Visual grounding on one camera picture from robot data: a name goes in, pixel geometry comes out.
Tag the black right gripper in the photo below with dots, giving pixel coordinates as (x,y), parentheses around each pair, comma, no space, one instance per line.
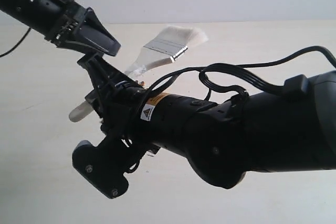
(120,113)

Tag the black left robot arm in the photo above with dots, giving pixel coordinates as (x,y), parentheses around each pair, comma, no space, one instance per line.
(17,10)

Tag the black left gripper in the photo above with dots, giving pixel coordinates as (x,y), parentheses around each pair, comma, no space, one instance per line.
(68,25)

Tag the white paint brush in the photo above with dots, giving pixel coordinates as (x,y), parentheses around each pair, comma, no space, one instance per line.
(165,48)

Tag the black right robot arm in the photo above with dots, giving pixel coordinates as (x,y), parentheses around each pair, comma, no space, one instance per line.
(222,142)

